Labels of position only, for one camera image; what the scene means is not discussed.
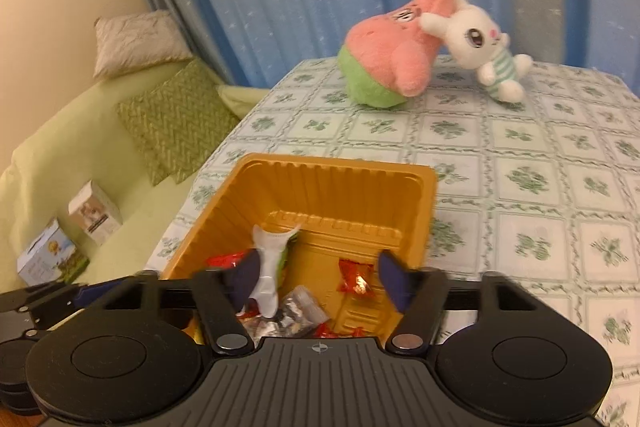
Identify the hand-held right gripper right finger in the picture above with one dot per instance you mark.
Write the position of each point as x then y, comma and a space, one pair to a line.
392, 279

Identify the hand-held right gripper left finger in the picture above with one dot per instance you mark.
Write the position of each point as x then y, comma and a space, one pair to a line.
247, 279

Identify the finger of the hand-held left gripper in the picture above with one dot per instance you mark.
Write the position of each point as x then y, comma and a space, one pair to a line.
20, 324
87, 296

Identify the plain red snack packet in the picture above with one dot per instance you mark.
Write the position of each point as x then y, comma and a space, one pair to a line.
227, 259

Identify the silver green snack packet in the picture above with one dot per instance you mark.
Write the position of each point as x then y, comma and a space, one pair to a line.
270, 257

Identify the small red candy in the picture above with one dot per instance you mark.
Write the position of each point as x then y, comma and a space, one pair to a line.
356, 279

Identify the transparent grey snack packet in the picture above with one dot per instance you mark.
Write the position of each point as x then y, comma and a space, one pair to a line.
300, 312

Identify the long red snack packet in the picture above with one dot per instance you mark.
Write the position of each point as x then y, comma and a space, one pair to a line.
329, 332

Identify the orange plastic tray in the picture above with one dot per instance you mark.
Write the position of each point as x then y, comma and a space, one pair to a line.
325, 197

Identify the blue cardboard box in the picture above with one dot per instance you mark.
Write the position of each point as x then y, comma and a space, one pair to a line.
50, 254

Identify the white cardboard box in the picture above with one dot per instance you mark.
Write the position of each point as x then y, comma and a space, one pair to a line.
95, 214

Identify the green chevron pillow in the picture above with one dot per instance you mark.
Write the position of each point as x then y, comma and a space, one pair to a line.
175, 122
152, 169

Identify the light green sofa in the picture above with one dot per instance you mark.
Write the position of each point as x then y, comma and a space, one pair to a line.
60, 147

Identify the pink starfish plush toy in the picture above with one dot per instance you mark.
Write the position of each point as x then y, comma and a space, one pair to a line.
385, 57

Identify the white rabbit plush toy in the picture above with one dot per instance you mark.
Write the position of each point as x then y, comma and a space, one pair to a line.
475, 39

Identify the beige pillow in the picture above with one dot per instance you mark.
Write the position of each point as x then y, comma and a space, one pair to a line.
135, 42

